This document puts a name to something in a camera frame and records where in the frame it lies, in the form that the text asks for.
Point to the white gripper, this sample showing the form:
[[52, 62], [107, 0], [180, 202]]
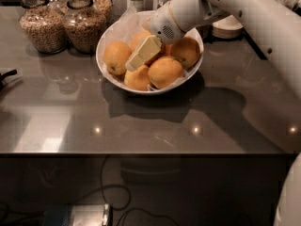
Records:
[[162, 24]]

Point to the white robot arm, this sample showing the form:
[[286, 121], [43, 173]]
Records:
[[248, 174]]

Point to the back orange in bowl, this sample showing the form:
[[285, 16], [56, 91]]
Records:
[[166, 50]]

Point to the orange in bowl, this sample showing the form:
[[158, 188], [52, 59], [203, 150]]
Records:
[[115, 56], [186, 50], [166, 50]]

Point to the front right orange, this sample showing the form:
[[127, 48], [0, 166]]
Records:
[[164, 71]]

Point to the white paper bowl liner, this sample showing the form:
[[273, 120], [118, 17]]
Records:
[[125, 29]]

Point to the front left orange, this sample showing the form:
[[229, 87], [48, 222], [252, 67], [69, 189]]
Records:
[[138, 79]]

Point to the left orange in bowl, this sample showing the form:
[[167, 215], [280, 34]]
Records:
[[115, 56]]

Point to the right orange in bowl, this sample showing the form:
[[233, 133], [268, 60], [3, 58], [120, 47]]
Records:
[[186, 50]]

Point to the white ceramic bowl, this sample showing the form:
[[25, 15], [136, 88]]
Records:
[[192, 33]]

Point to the back glass grain jar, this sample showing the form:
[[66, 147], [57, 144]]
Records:
[[104, 7]]

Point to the glass grain jar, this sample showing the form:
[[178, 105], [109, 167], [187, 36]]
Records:
[[104, 7], [84, 25], [43, 26]]

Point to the middle glass grain jar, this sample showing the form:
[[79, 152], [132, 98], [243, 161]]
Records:
[[84, 25]]

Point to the right stack paper bowls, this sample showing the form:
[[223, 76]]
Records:
[[227, 28]]

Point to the left glass grain jar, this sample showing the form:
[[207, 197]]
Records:
[[43, 26]]

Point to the silver box under table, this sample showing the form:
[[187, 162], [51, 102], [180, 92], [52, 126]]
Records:
[[78, 215]]

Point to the black handle at left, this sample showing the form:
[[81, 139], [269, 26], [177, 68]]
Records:
[[6, 75]]

